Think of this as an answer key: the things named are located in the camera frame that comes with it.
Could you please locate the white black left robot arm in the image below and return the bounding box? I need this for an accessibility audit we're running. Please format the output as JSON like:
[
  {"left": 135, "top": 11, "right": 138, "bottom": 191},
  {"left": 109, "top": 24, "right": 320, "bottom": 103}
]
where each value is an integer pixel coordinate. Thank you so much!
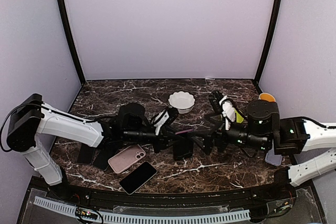
[{"left": 3, "top": 93, "right": 182, "bottom": 201}]

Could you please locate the white scalloped bowl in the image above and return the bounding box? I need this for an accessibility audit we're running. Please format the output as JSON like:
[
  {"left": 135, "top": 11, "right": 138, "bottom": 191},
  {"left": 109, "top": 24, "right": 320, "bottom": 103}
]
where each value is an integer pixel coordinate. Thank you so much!
[{"left": 168, "top": 91, "right": 195, "bottom": 114}]

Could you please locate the black phone case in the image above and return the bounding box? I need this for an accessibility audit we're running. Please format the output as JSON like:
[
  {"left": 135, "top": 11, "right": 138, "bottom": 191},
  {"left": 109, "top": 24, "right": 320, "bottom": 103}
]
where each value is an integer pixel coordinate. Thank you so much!
[{"left": 173, "top": 139, "right": 194, "bottom": 161}]

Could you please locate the black corner post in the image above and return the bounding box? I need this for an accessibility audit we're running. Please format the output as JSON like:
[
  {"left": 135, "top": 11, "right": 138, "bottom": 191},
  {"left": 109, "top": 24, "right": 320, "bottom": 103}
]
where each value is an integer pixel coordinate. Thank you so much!
[
  {"left": 254, "top": 0, "right": 281, "bottom": 84},
  {"left": 57, "top": 0, "right": 86, "bottom": 86}
]

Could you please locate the black smartphone silver edge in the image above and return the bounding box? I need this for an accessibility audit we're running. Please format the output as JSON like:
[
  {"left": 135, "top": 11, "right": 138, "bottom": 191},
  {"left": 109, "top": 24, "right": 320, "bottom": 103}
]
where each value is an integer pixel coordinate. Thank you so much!
[{"left": 119, "top": 162, "right": 157, "bottom": 195}]

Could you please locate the white slotted cable duct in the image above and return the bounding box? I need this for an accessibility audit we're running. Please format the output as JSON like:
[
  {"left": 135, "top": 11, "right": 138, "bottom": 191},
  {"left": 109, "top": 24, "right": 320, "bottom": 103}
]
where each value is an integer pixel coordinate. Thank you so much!
[{"left": 33, "top": 196, "right": 250, "bottom": 223}]

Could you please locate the black front table rail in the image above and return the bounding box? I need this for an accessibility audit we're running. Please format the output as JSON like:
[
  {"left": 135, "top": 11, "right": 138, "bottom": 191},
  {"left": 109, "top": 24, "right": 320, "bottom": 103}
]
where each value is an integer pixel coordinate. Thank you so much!
[{"left": 28, "top": 176, "right": 313, "bottom": 211}]

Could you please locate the black smartphone middle left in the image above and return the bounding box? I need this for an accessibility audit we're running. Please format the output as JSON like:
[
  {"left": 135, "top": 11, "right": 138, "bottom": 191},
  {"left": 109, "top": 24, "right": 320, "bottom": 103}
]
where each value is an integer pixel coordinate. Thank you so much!
[{"left": 92, "top": 150, "right": 113, "bottom": 171}]

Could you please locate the pink phone case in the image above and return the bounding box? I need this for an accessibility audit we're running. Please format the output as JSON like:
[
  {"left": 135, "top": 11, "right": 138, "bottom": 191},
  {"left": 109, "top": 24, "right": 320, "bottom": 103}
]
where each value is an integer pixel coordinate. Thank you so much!
[{"left": 108, "top": 145, "right": 146, "bottom": 174}]

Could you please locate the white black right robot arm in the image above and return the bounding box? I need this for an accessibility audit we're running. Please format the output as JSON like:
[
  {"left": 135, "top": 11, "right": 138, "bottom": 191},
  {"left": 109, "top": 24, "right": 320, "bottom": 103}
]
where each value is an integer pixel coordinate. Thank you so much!
[{"left": 188, "top": 98, "right": 335, "bottom": 200}]

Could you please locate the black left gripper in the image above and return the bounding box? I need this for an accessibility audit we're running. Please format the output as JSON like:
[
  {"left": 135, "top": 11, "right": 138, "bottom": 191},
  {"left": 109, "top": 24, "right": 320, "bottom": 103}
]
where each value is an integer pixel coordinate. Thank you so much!
[{"left": 123, "top": 125, "right": 184, "bottom": 153}]

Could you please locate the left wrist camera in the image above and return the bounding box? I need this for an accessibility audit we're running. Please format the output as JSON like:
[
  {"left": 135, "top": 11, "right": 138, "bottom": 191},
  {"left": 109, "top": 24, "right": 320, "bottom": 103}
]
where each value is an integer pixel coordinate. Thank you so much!
[{"left": 150, "top": 107, "right": 179, "bottom": 136}]

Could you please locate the black smartphone far left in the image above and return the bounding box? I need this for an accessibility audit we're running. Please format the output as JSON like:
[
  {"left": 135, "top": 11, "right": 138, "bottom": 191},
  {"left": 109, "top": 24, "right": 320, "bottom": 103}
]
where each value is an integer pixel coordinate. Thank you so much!
[{"left": 77, "top": 144, "right": 96, "bottom": 165}]

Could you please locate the purple smartphone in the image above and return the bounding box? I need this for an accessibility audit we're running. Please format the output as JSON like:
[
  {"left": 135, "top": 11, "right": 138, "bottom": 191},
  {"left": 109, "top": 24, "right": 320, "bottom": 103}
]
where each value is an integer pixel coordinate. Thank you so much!
[{"left": 175, "top": 129, "right": 194, "bottom": 135}]

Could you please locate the white mug yellow inside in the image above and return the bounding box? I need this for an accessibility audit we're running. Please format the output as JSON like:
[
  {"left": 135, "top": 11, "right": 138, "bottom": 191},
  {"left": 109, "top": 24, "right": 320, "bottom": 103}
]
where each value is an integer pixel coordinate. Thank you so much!
[{"left": 258, "top": 92, "right": 276, "bottom": 102}]

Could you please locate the black right corner post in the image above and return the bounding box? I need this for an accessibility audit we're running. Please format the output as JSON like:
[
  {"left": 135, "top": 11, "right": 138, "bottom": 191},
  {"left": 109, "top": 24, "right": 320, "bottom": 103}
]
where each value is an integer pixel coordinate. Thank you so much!
[{"left": 254, "top": 0, "right": 281, "bottom": 84}]

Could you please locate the black left corner post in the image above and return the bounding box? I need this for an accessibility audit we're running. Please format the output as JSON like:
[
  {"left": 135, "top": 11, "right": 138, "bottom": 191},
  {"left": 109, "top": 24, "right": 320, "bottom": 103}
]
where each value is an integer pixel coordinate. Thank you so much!
[{"left": 57, "top": 0, "right": 86, "bottom": 86}]

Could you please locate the green bowl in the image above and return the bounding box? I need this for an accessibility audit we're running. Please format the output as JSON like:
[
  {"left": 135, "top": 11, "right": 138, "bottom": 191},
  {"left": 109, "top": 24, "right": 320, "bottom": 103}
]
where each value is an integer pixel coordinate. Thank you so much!
[{"left": 235, "top": 111, "right": 244, "bottom": 123}]

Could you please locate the lavender phone case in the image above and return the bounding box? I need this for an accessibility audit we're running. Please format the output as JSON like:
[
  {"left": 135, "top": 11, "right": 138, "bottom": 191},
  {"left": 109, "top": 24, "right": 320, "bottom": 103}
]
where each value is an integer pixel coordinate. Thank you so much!
[{"left": 265, "top": 152, "right": 282, "bottom": 167}]

